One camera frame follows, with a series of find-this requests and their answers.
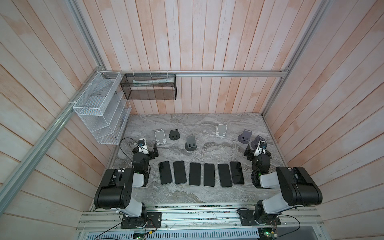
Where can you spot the white stand under back phone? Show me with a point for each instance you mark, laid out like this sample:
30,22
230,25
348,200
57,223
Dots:
221,131

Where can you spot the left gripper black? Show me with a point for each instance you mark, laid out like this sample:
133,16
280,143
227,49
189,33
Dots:
151,153

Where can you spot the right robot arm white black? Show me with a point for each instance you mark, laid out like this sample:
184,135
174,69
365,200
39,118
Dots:
297,188

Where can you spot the green circuit board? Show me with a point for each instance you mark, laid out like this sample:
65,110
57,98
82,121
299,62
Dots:
266,234

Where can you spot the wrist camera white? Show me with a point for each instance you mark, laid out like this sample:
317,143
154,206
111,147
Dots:
261,148
142,146

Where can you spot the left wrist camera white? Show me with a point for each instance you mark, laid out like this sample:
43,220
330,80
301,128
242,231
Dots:
142,146

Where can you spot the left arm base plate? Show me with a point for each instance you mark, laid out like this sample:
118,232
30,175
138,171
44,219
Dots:
149,220

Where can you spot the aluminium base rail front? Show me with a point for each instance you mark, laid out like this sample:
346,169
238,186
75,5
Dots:
195,216

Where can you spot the black phone blue case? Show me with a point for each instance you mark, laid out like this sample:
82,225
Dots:
165,172

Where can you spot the aluminium frame rail back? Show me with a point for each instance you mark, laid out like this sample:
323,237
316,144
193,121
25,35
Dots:
219,73

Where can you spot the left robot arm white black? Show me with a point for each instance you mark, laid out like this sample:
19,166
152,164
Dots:
115,189

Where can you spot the aluminium frame rail left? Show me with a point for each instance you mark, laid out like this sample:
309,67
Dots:
19,176

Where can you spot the white vented electronics box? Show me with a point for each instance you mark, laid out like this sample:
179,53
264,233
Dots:
209,234

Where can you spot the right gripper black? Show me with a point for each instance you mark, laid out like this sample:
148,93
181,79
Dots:
250,152

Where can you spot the aluminium frame post right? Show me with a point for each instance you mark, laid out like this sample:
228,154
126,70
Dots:
315,22

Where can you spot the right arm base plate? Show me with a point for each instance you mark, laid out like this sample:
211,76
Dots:
249,217

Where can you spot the black mesh basket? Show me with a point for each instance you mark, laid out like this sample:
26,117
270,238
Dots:
149,87

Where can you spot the white stand far left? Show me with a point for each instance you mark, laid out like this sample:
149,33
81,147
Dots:
160,137

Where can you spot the grey phone stand front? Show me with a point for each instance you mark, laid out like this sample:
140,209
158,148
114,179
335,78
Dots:
245,137

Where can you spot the aluminium frame rail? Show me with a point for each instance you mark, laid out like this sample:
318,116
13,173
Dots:
19,176
219,73

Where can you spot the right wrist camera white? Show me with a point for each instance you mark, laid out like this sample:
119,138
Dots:
261,148

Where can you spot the white wire mesh shelf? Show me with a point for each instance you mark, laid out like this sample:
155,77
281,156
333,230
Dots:
103,109

